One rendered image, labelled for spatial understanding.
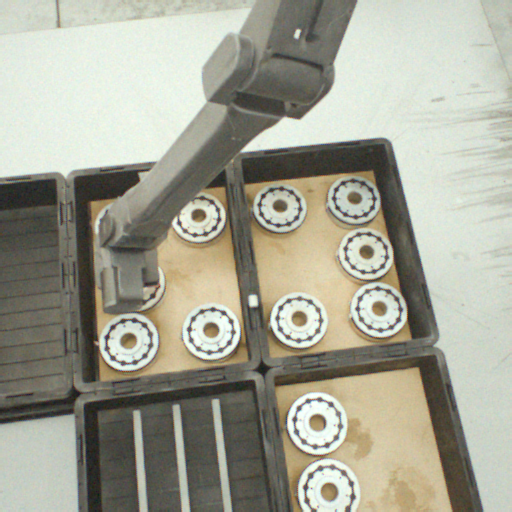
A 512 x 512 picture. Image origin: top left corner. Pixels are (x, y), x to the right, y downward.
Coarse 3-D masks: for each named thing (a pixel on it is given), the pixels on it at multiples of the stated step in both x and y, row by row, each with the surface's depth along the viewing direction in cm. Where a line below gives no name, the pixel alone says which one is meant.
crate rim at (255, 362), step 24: (96, 168) 111; (120, 168) 111; (144, 168) 111; (72, 192) 109; (72, 216) 109; (72, 240) 106; (240, 240) 107; (72, 264) 104; (240, 264) 106; (72, 288) 103; (72, 312) 102; (72, 336) 100; (96, 384) 98; (120, 384) 98; (144, 384) 98
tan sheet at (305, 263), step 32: (256, 192) 122; (320, 192) 122; (320, 224) 120; (384, 224) 120; (256, 256) 117; (288, 256) 117; (320, 256) 117; (288, 288) 115; (320, 288) 115; (352, 288) 115; (288, 352) 111
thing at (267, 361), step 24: (336, 144) 115; (360, 144) 115; (384, 144) 115; (240, 168) 112; (240, 192) 110; (240, 216) 109; (408, 216) 110; (408, 240) 108; (432, 312) 104; (264, 336) 101; (432, 336) 102; (264, 360) 100; (288, 360) 100; (312, 360) 100
